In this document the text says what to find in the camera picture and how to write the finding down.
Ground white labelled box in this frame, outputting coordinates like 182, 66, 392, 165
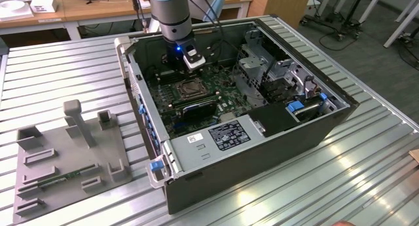
29, 0, 59, 14

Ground blue case latch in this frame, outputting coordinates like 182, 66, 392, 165
148, 160, 164, 173

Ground open dark PC case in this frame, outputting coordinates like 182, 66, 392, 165
114, 14, 360, 215

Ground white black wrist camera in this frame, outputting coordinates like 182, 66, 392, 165
182, 45, 207, 71

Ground green motherboard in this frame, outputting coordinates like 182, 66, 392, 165
143, 63, 267, 139

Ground grey parts rack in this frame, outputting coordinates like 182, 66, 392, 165
12, 100, 135, 224

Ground silver hinged metal bracket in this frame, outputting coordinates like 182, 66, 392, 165
294, 64, 323, 99

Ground white metal table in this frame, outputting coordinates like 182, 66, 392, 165
383, 0, 419, 49

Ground metal socket cover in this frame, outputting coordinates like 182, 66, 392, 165
176, 78, 210, 99

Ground wooden cabinet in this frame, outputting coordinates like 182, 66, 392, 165
264, 0, 314, 29

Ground black graphics card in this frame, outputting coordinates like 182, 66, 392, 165
179, 100, 218, 121

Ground silver cage bracket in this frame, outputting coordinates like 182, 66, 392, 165
238, 56, 266, 69

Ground wooden desk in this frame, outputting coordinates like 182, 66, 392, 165
0, 0, 255, 40

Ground white foam tray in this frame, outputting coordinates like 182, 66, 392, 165
0, 0, 35, 19

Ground black wheeled stand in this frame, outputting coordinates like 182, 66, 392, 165
300, 0, 366, 42

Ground blue disk carrier handle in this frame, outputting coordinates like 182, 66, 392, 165
284, 100, 304, 114

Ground silver upper drive bay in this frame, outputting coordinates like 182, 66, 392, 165
244, 27, 267, 49

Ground silver power supply unit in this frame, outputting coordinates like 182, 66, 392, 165
163, 114, 267, 185

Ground silver CPU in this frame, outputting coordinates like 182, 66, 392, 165
183, 83, 202, 94

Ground installed green RAM stick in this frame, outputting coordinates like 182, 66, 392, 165
170, 96, 216, 109

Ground silver perforated drive cage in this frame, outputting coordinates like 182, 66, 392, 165
234, 43, 275, 100

